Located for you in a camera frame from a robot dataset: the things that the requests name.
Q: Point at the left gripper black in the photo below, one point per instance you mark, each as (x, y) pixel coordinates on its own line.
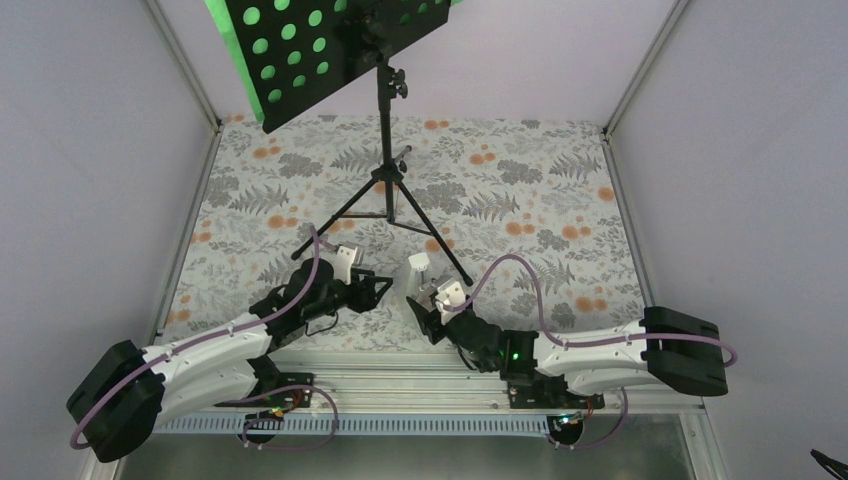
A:
(362, 298)

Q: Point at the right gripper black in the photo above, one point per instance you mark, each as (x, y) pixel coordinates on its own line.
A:
(426, 321)

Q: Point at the white metronome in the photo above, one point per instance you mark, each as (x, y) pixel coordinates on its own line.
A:
(416, 278)

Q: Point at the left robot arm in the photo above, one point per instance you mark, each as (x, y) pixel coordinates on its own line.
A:
(133, 390)

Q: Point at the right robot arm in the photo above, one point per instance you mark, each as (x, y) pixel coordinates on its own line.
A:
(664, 347)

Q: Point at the floral patterned table mat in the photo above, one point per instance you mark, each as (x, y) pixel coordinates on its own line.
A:
(526, 206)

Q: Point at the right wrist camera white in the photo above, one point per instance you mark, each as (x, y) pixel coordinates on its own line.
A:
(449, 295)

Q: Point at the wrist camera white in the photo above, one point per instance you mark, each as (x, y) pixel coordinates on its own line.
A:
(449, 295)
(346, 258)

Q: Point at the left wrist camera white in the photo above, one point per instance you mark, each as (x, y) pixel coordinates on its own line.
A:
(346, 258)

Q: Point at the aluminium rail frame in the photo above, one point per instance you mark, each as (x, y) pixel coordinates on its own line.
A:
(425, 416)

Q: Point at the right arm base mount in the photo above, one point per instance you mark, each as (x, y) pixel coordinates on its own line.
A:
(566, 425)

